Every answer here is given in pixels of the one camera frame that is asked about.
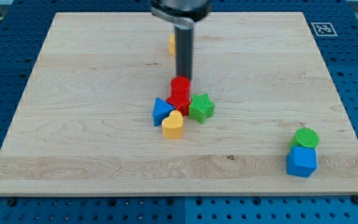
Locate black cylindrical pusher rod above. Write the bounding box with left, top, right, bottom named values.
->
left=174, top=25, right=193, bottom=80

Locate blue triangle block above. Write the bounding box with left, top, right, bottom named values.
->
left=152, top=98, right=175, bottom=126

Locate yellow block behind rod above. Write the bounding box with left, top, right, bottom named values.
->
left=168, top=34, right=176, bottom=56

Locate red cylinder block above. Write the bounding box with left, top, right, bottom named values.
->
left=170, top=76, right=191, bottom=99

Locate red star block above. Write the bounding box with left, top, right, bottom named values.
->
left=166, top=96, right=191, bottom=116

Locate green star block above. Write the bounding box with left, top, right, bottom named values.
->
left=188, top=93, right=215, bottom=124

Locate yellow heart block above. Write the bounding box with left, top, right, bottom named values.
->
left=162, top=110, right=184, bottom=139

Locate wooden board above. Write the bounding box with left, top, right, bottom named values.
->
left=0, top=12, right=358, bottom=197

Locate white fiducial marker tag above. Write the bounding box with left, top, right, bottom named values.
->
left=311, top=22, right=337, bottom=37

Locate green cylinder block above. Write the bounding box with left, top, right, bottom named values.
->
left=288, top=128, right=319, bottom=149

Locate blue cube block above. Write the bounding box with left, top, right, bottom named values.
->
left=287, top=146, right=318, bottom=178

